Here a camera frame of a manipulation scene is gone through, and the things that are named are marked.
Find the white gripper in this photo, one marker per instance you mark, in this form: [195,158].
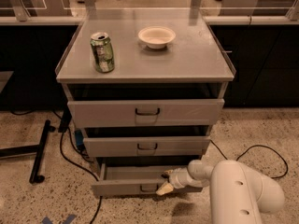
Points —
[175,178]

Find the grey bottom drawer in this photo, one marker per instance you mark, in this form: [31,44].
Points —
[129,180]

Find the grey drawer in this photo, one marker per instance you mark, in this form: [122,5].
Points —
[129,180]
[131,113]
[146,146]

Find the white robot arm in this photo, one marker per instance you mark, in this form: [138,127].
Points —
[238,194]

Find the grey middle drawer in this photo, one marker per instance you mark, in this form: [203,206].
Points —
[146,146]

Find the grey top drawer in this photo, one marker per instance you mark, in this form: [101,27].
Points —
[131,113]

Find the grey drawer cabinet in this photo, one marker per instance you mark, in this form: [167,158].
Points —
[190,67]

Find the black metal floor stand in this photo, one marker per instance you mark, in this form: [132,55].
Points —
[37,150]

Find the white bowl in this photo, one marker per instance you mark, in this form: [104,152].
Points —
[156,37]

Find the green soda can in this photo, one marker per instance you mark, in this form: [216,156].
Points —
[102,52]

